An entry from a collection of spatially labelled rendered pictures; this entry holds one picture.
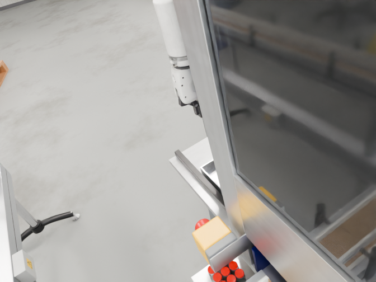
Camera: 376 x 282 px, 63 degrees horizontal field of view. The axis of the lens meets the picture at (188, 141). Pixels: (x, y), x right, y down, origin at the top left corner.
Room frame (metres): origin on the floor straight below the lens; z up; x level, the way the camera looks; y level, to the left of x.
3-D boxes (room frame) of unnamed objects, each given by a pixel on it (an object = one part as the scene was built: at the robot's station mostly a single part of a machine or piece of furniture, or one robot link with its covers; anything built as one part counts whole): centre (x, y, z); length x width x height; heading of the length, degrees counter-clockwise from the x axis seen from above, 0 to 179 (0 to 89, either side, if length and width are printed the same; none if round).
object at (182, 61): (0.71, -0.06, 1.27); 0.09 x 0.08 x 0.03; 109
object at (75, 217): (1.39, 1.11, 0.07); 0.50 x 0.08 x 0.14; 109
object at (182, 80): (0.71, -0.06, 1.21); 0.10 x 0.07 x 0.11; 109
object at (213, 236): (0.37, 0.01, 1.00); 0.08 x 0.07 x 0.07; 19
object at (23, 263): (0.82, 0.85, 0.50); 0.12 x 0.05 x 0.09; 19
